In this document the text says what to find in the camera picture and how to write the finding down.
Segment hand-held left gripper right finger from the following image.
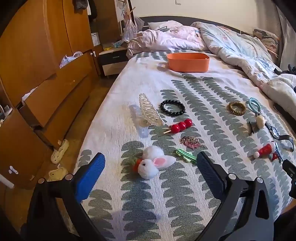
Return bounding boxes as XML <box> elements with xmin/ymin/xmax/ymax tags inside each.
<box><xmin>196</xmin><ymin>152</ymin><xmax>274</xmax><ymax>241</ymax></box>

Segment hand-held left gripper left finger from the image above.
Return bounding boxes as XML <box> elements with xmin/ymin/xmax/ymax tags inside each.
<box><xmin>26</xmin><ymin>152</ymin><xmax>106</xmax><ymax>241</ymax></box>

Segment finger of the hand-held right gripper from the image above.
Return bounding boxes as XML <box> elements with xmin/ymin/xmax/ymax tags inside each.
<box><xmin>282</xmin><ymin>159</ymin><xmax>296</xmax><ymax>198</ymax></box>

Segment green hair clip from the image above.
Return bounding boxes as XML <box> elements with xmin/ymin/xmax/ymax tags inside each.
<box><xmin>176</xmin><ymin>148</ymin><xmax>197</xmax><ymax>164</ymax></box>

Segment red santa hair clip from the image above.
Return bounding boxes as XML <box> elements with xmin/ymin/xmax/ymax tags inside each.
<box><xmin>248</xmin><ymin>142</ymin><xmax>284</xmax><ymax>163</ymax></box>

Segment white bunny plush hair clip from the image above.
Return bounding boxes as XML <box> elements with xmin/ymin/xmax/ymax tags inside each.
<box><xmin>130</xmin><ymin>146</ymin><xmax>177</xmax><ymax>179</ymax></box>

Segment clear plastic hair claw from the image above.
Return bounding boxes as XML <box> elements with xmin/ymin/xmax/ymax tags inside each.
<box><xmin>139</xmin><ymin>93</ymin><xmax>164</xmax><ymax>127</ymax></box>

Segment orange plastic basket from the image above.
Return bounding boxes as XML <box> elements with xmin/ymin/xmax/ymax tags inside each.
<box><xmin>157</xmin><ymin>53</ymin><xmax>210</xmax><ymax>73</ymax></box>

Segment pink leaf brooch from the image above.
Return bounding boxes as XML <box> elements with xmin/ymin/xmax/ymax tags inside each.
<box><xmin>180</xmin><ymin>136</ymin><xmax>206</xmax><ymax>149</ymax></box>

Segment cream clog slipper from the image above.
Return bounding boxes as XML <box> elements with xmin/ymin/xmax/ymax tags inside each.
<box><xmin>47</xmin><ymin>167</ymin><xmax>68</xmax><ymax>181</ymax></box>
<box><xmin>51</xmin><ymin>139</ymin><xmax>69</xmax><ymax>164</ymax></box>

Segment dark wristwatch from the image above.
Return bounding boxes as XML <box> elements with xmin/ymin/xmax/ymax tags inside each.
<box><xmin>265</xmin><ymin>122</ymin><xmax>295</xmax><ymax>152</ymax></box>

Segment red ball hair pin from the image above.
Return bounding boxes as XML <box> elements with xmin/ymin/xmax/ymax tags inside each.
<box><xmin>163</xmin><ymin>119</ymin><xmax>193</xmax><ymax>135</ymax></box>

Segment cream shell hair clip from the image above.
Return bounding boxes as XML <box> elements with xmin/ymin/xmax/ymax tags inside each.
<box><xmin>255</xmin><ymin>115</ymin><xmax>266</xmax><ymax>129</ymax></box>

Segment dark clothes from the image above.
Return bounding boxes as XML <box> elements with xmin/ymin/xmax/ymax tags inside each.
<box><xmin>274</xmin><ymin>65</ymin><xmax>296</xmax><ymax>76</ymax></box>

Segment black and beige nightstand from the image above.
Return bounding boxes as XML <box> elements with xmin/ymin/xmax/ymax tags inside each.
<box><xmin>99</xmin><ymin>47</ymin><xmax>129</xmax><ymax>77</ymax></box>

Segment blue plastic bag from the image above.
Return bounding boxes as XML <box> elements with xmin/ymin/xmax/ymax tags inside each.
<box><xmin>60</xmin><ymin>51</ymin><xmax>83</xmax><ymax>68</ymax></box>

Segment light blue printed quilt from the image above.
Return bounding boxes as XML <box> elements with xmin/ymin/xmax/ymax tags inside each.
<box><xmin>191</xmin><ymin>22</ymin><xmax>296</xmax><ymax>114</ymax></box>

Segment wooden wardrobe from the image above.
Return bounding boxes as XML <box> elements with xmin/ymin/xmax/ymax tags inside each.
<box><xmin>0</xmin><ymin>0</ymin><xmax>103</xmax><ymax>193</ymax></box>

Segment pink quilt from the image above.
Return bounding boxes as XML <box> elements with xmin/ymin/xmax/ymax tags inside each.
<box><xmin>127</xmin><ymin>20</ymin><xmax>208</xmax><ymax>58</ymax></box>

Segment patterned pillow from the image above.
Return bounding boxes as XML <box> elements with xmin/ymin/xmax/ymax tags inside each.
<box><xmin>253</xmin><ymin>28</ymin><xmax>280</xmax><ymax>56</ymax></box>

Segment hanging clear plastic bag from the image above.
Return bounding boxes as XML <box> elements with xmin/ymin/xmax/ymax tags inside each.
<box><xmin>121</xmin><ymin>17</ymin><xmax>145</xmax><ymax>42</ymax></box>

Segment white pillow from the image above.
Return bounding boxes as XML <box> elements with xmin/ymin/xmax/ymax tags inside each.
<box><xmin>148</xmin><ymin>20</ymin><xmax>183</xmax><ymax>30</ymax></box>

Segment dark bed headboard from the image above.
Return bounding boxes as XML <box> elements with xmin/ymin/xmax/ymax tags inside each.
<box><xmin>139</xmin><ymin>16</ymin><xmax>252</xmax><ymax>35</ymax></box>

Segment wooden coat rack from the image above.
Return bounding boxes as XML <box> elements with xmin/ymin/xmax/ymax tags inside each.
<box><xmin>114</xmin><ymin>0</ymin><xmax>137</xmax><ymax>22</ymax></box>

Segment brown spiral hair tie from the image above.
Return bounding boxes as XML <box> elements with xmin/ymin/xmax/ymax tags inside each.
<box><xmin>227</xmin><ymin>101</ymin><xmax>246</xmax><ymax>116</ymax></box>

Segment black bead bracelet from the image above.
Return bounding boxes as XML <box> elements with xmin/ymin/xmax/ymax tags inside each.
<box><xmin>160</xmin><ymin>100</ymin><xmax>186</xmax><ymax>116</ymax></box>

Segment light blue hair tie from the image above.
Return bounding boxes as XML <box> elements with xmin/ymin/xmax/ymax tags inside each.
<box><xmin>248</xmin><ymin>97</ymin><xmax>262</xmax><ymax>114</ymax></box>

